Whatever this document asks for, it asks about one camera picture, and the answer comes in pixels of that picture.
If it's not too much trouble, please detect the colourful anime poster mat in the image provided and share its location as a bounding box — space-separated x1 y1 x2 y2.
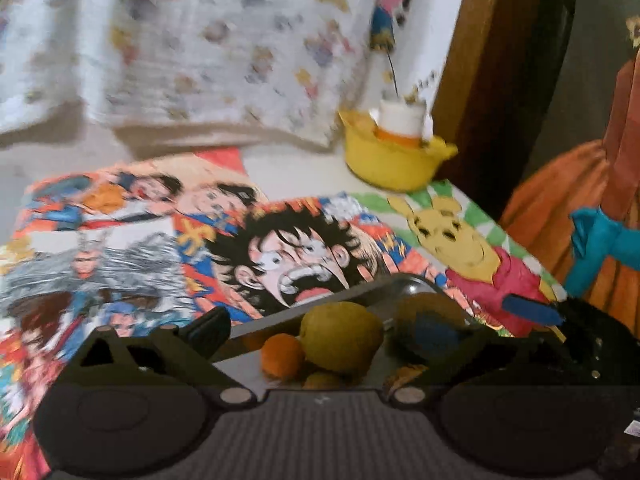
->
1 148 447 479

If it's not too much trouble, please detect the orange cloth garment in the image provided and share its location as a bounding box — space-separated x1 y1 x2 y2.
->
500 58 639 333

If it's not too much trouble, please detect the yellow plastic bowl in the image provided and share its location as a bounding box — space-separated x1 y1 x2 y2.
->
338 110 458 193

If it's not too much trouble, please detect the white printed muslin cloth left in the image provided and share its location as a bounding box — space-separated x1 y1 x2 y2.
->
1 0 122 133

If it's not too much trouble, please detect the small brown round fruit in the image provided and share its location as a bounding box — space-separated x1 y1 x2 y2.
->
303 372 345 390

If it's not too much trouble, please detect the white printed muslin cloth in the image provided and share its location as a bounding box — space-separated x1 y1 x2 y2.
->
1 0 122 133
79 0 375 147

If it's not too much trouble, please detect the winnie pooh drawing sheet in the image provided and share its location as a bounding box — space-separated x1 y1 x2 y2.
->
355 181 566 336

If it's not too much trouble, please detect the teal cloth ribbon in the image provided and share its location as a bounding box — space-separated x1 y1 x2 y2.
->
564 208 640 297

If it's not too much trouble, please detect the white printed muslin cloth right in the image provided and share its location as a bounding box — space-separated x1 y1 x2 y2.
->
79 0 375 147

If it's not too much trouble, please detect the yellow-green potato-like fruit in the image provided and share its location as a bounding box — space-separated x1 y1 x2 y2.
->
299 301 384 374

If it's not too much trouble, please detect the dry plant twig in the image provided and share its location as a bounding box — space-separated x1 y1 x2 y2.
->
387 51 440 106

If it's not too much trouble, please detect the dark brown kiwi fruit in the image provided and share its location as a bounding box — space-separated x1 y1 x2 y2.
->
394 292 474 330

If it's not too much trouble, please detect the metal baking tray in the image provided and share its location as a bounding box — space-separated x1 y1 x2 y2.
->
212 273 476 396

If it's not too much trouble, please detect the brown wooden door frame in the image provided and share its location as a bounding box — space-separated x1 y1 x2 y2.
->
433 0 576 217

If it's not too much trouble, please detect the white orange plastic jar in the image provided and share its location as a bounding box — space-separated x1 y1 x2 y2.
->
375 99 433 148

